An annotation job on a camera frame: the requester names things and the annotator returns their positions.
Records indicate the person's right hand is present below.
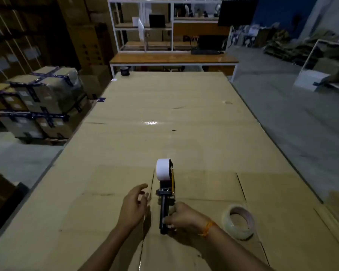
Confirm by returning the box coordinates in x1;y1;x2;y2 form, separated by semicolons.
162;201;213;238

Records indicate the person's left hand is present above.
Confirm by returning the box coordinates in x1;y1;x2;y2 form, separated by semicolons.
116;183;151;231

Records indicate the black yellow tape dispenser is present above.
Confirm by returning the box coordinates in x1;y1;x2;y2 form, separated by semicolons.
155;159;177;235

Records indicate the cardboard tape core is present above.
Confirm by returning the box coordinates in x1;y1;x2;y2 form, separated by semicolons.
156;158;173;183

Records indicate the clear tape roll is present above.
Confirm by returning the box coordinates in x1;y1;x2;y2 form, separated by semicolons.
221;204;255;241

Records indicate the person's left forearm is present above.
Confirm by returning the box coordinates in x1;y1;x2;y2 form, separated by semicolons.
79;220;146;271

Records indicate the person's right forearm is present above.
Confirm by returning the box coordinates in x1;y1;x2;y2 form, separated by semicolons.
186;222;275;271

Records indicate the open brown cardboard box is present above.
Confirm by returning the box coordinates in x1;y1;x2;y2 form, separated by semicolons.
79;64;112;100

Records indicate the stack of cartons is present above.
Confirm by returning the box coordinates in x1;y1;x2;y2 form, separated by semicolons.
0;66;92;145

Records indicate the white box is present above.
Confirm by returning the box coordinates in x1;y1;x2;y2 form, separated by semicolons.
293;69;331;92

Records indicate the large cardboard sheet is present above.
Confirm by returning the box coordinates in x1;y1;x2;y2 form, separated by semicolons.
0;71;339;271

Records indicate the black keyboard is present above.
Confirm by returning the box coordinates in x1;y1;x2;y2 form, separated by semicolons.
190;49;225;56

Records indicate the black desktop device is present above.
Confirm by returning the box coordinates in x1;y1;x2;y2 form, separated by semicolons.
197;35;228;51

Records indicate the pile of cardboard scraps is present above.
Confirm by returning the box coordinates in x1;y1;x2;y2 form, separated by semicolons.
264;28;330;67

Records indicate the black monitor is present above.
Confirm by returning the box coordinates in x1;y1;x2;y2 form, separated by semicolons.
217;0;258;27

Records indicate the orange thread bracelet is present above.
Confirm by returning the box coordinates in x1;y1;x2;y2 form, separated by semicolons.
199;220;217;239

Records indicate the wooden desk with white frame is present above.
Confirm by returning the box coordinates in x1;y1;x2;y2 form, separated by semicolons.
109;52;240;83

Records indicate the white metal shelf frame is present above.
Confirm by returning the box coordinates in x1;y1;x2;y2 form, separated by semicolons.
107;0;233;53

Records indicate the wall of stacked brown cartons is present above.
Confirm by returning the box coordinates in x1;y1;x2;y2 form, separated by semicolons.
0;0;115;85

